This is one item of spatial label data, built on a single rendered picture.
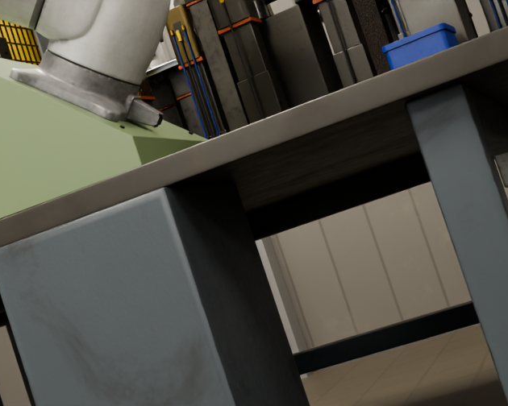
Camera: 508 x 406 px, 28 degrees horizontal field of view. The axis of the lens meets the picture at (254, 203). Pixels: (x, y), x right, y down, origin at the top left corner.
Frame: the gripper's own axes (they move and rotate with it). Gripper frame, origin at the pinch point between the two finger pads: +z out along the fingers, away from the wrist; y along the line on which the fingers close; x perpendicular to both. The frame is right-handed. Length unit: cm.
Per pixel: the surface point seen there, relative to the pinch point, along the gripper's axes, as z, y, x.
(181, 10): -1.2, -23.0, -19.6
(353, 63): 22, -24, -51
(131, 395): 64, -90, -22
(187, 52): 7.2, -23.0, -17.9
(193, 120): 17.8, -5.6, -6.4
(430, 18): 22, -37, -69
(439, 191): 51, -80, -71
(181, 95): 11.6, -5.9, -5.7
